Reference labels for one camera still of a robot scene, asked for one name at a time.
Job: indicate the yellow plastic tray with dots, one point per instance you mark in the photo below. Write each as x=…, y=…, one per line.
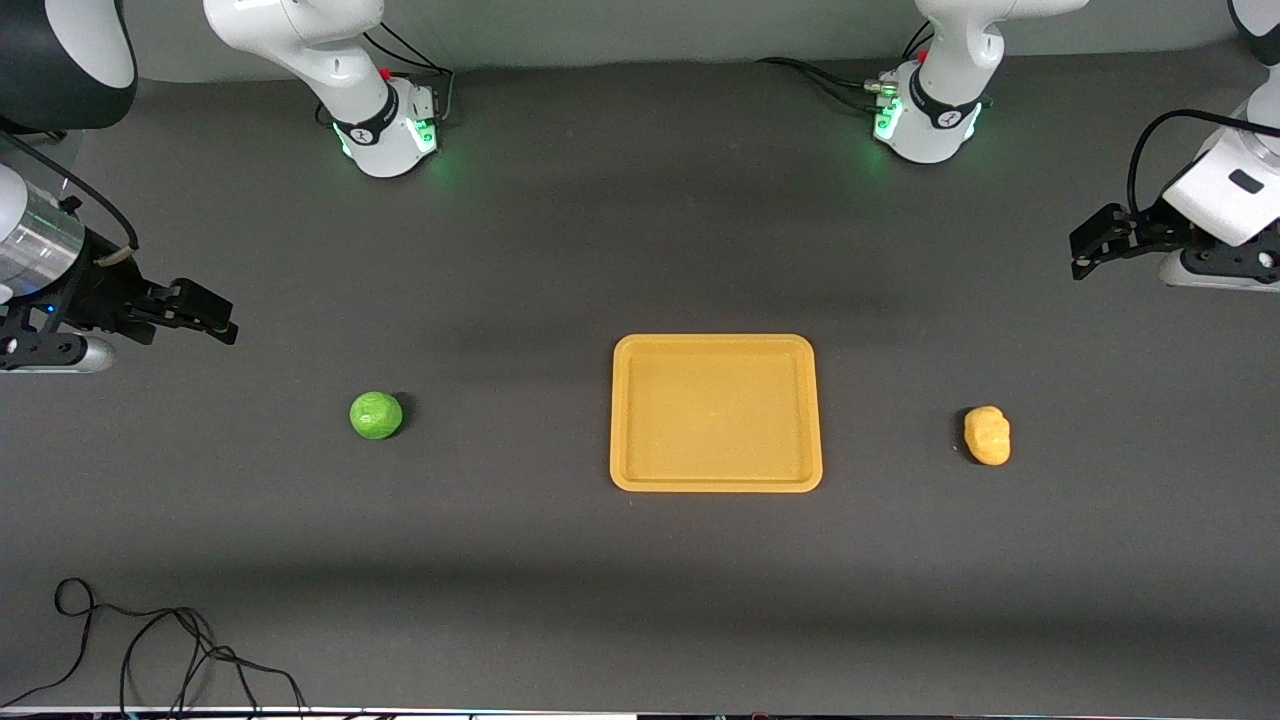
x=715, y=415

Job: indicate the yellow potato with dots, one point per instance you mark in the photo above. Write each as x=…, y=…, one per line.
x=988, y=437

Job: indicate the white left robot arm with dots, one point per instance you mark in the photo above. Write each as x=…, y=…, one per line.
x=950, y=60

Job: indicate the green apple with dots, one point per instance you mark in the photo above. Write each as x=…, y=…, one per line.
x=375, y=415

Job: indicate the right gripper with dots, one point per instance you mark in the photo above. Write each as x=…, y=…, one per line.
x=103, y=292

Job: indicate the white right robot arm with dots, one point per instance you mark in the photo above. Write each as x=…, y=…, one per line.
x=300, y=40

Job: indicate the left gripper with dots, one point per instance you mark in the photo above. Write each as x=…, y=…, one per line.
x=1148, y=226

